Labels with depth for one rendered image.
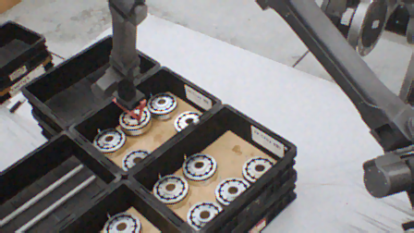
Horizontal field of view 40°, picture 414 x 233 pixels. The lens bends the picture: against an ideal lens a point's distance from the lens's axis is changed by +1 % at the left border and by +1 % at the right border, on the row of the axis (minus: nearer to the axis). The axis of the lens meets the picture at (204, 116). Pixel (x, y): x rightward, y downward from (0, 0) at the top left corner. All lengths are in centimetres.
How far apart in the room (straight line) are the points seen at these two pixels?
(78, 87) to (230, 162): 69
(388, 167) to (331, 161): 87
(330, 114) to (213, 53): 58
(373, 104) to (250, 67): 123
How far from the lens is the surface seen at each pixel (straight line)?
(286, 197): 172
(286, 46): 347
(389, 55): 343
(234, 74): 220
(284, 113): 202
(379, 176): 100
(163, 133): 182
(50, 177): 181
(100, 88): 164
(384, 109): 104
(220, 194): 159
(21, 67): 283
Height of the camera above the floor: 210
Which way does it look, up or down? 44 degrees down
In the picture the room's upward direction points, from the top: 9 degrees counter-clockwise
